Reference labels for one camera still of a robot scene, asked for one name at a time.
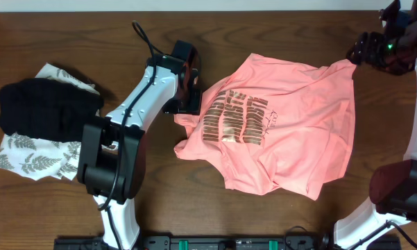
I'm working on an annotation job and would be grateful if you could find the pink cloth garment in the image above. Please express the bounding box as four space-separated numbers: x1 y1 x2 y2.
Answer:
174 53 355 200

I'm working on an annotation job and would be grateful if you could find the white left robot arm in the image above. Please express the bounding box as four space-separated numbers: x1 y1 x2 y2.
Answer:
55 40 202 249

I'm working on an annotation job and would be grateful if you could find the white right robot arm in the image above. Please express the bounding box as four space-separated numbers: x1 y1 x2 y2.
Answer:
317 1 417 249

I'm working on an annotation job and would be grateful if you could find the black folded garment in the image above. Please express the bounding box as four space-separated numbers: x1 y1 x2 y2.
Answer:
0 78 104 142

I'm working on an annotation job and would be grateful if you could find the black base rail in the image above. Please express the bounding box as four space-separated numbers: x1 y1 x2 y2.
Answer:
53 231 402 250

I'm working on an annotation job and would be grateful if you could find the white fern-print drawstring bag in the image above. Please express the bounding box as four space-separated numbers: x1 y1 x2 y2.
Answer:
0 63 100 181

